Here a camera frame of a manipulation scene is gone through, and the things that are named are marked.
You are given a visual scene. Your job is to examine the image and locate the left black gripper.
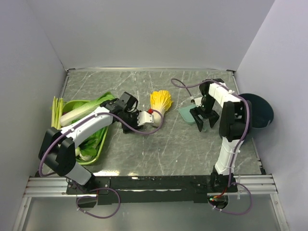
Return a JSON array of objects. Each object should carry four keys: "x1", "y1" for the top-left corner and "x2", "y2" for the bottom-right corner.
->
[{"x1": 121, "y1": 110, "x2": 144, "y2": 134}]

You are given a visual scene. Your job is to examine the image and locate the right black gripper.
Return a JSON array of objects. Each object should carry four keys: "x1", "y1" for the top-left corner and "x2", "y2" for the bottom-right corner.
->
[{"x1": 190, "y1": 95, "x2": 220, "y2": 131}]

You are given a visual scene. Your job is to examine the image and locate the teal dustpan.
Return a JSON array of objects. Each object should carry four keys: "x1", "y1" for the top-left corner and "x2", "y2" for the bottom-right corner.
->
[{"x1": 178, "y1": 105, "x2": 207, "y2": 132}]

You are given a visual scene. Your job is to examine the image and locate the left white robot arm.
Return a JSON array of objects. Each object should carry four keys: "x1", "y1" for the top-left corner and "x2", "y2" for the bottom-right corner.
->
[{"x1": 38, "y1": 92, "x2": 143, "y2": 193}]

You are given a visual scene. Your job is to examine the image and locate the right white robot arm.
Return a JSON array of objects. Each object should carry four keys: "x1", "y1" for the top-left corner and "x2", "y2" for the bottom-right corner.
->
[{"x1": 190, "y1": 79, "x2": 252, "y2": 192}]

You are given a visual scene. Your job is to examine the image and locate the yellow napa cabbage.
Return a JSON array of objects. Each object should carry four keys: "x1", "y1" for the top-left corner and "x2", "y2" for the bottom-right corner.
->
[{"x1": 150, "y1": 90, "x2": 173, "y2": 127}]

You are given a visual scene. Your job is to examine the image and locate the large lettuce leaf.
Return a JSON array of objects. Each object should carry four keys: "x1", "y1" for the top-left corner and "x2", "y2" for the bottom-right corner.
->
[{"x1": 59, "y1": 92, "x2": 115, "y2": 127}]

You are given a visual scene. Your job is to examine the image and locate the bok choy greens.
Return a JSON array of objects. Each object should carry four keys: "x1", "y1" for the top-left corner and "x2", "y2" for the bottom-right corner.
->
[{"x1": 76, "y1": 128, "x2": 107, "y2": 161}]

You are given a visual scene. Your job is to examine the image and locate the green vegetable tray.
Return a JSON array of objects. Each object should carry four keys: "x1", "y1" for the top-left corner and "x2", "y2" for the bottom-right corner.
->
[{"x1": 62, "y1": 100, "x2": 108, "y2": 166}]

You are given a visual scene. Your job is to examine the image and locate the dark blue bin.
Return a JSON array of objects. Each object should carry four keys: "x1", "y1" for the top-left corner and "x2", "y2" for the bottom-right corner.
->
[{"x1": 240, "y1": 93, "x2": 274, "y2": 141}]

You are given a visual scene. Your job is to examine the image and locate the green onion stalks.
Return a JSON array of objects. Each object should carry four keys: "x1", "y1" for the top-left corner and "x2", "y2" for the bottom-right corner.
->
[{"x1": 51, "y1": 97, "x2": 64, "y2": 129}]

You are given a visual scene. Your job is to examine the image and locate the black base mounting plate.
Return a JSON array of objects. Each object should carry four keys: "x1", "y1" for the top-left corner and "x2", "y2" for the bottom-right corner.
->
[{"x1": 66, "y1": 175, "x2": 238, "y2": 205}]

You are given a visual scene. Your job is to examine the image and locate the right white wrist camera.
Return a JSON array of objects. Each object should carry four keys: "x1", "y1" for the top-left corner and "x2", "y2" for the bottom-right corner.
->
[{"x1": 190, "y1": 96, "x2": 203, "y2": 107}]

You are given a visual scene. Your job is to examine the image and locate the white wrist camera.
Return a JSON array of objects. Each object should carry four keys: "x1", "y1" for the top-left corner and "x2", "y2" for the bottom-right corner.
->
[
  {"x1": 190, "y1": 96, "x2": 203, "y2": 107},
  {"x1": 137, "y1": 111, "x2": 154, "y2": 126}
]

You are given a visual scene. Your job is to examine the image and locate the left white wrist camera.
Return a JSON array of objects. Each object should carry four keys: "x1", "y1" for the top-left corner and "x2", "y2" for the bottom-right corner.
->
[{"x1": 137, "y1": 111, "x2": 154, "y2": 126}]

